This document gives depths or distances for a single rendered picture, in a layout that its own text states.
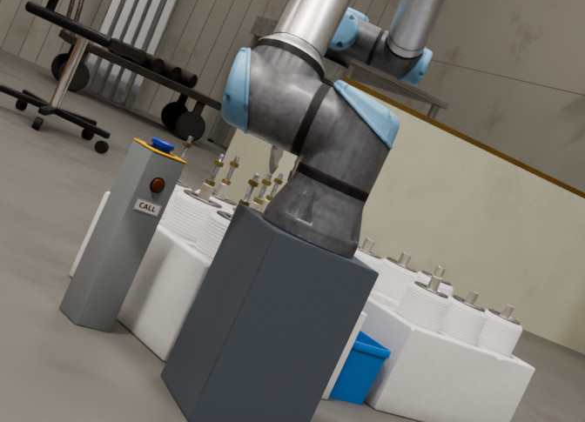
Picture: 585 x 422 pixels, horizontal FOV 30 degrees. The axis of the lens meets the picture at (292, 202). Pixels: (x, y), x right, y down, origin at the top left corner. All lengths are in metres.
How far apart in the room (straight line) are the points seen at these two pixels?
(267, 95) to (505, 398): 1.07
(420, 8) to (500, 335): 0.78
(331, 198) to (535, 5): 6.56
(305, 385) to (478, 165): 3.40
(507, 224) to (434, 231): 0.37
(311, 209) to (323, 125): 0.12
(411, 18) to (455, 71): 6.61
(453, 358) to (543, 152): 5.03
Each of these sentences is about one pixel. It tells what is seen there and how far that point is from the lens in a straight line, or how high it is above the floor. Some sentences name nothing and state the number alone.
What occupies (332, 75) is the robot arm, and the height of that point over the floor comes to 0.56.
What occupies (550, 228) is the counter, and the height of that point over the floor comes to 0.49.
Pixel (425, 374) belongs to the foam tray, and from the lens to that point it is 2.23.
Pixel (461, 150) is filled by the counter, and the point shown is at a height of 0.63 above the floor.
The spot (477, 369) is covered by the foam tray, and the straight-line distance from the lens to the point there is 2.32.
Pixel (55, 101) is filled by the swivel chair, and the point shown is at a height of 0.11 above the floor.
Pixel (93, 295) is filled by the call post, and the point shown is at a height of 0.06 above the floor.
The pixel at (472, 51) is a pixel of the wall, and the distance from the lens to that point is 8.51.
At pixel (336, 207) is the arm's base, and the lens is 1.58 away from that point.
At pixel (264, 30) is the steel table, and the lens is 8.59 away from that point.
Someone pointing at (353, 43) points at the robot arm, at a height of 0.63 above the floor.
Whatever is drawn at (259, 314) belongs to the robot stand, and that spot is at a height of 0.18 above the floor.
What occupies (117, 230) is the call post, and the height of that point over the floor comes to 0.17.
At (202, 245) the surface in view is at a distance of 1.87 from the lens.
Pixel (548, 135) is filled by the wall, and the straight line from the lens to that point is 7.26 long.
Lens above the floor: 0.45
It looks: 4 degrees down
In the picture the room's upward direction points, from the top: 25 degrees clockwise
